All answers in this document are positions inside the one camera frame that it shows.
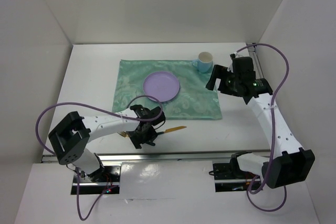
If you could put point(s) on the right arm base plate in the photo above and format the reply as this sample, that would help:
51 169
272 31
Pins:
227 180

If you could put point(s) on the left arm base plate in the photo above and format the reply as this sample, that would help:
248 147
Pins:
108 182

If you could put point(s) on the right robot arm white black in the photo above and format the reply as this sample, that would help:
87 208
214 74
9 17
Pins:
288 162

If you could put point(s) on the purple plastic plate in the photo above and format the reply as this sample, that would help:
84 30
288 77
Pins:
162 85

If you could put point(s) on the light blue mug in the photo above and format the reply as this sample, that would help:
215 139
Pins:
204 62

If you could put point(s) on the right side aluminium rail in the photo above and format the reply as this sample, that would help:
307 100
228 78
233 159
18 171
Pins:
252 50

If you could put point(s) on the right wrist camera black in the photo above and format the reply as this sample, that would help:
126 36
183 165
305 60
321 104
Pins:
243 68

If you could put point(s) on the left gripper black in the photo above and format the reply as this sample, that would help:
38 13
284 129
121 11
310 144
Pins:
151 135

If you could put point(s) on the aluminium rail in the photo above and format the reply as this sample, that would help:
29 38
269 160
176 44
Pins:
180 156
252 50

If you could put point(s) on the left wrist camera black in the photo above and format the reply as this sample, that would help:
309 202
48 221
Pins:
158 115

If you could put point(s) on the gold fork black handle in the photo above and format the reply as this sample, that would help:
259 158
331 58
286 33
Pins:
124 134

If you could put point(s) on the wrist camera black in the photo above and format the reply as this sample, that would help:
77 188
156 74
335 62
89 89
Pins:
243 68
158 115

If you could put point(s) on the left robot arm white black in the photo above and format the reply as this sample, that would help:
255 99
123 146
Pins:
71 135

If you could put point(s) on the front aluminium rail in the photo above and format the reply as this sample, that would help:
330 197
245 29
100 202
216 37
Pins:
180 156

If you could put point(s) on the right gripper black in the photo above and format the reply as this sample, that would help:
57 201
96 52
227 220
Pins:
220 72

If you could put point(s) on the gold knife black handle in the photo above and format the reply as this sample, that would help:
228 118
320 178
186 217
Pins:
171 130

